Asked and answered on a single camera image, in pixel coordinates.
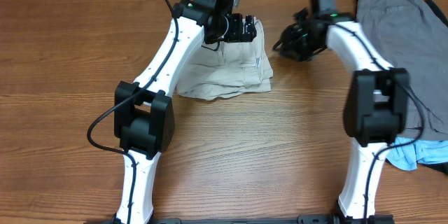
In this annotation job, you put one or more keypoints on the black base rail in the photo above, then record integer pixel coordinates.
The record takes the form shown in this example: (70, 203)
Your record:
(238, 221)

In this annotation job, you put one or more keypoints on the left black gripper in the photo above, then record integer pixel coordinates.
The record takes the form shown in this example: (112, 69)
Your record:
(236, 32)

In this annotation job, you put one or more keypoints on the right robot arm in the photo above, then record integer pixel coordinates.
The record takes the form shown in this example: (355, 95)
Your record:
(375, 110)

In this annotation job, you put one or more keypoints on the light blue garment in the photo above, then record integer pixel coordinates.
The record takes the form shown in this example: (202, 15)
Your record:
(413, 154)

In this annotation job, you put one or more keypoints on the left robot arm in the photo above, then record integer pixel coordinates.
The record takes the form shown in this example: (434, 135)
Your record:
(144, 116)

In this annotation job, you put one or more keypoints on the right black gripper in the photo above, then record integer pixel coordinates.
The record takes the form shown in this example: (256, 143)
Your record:
(283, 45)

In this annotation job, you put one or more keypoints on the beige shorts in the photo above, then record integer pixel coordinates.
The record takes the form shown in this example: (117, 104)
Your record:
(232, 70)

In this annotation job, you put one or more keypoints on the grey shorts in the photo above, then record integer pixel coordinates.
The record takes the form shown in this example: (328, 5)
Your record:
(409, 35)

